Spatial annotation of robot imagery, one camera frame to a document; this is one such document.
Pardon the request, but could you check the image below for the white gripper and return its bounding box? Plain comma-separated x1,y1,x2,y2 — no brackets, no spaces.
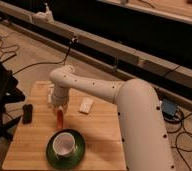
51,87,69,114

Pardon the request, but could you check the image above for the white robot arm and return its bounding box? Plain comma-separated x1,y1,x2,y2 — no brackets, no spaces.
50,65,176,171

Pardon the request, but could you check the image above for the small white bottle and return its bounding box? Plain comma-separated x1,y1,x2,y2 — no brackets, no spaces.
47,84,54,104

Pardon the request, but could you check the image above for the white rectangular sponge block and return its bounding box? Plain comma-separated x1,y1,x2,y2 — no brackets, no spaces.
79,97,94,114

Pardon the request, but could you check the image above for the black rectangular object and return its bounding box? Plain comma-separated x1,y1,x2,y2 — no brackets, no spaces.
22,104,33,124

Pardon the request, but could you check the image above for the white cup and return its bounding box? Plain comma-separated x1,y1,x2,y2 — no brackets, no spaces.
52,132,76,158

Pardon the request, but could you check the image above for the green saucer plate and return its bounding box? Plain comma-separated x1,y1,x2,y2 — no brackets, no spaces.
46,129,85,170

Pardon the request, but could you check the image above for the black chair frame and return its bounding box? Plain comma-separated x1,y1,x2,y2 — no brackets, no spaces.
0,43,26,160

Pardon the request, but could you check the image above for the long metal rail beam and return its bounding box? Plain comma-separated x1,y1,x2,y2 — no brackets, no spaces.
0,0,192,100

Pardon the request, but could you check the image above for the white object on rail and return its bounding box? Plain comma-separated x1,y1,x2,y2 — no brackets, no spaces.
34,4,54,22

